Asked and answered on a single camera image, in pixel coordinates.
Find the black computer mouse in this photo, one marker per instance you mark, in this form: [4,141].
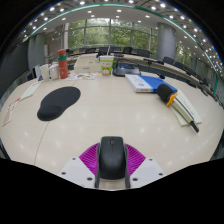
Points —
[112,158]

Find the white printed leaflet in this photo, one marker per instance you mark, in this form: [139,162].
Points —
[30,90]

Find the plain white paper cup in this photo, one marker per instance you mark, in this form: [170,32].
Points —
[44,72]

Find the red bottle with green band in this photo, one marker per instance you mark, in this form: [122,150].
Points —
[62,66]

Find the white booklet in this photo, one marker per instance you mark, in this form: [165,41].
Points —
[190,108]

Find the dark desk microphone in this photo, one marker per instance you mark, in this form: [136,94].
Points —
[151,60]

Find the long curved conference desk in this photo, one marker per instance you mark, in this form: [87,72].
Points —
[176,71]

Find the blue and white book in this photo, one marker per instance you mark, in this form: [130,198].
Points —
[140,83]

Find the green printed paper cup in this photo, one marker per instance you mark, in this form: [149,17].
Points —
[106,66]

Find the cream cardboard box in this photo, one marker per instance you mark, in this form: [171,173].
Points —
[86,65]

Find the colourful sticker sheet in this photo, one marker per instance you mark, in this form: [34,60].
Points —
[81,76]

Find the group of ceiling lights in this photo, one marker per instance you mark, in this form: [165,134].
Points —
[119,10]

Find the dark gooseneck conference microphone unit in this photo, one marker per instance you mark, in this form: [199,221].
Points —
[126,70]

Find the group of dark office chairs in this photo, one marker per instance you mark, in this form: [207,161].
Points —
[144,52]

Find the white standing panel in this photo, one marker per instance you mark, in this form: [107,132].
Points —
[37,72]

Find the black mouse pad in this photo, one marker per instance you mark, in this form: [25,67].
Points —
[60,101]

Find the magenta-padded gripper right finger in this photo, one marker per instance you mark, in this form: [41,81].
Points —
[145,170]

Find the red and white leaflet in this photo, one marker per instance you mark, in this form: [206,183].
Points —
[10,110]

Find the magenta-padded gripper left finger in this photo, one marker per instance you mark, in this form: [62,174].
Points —
[77,170]

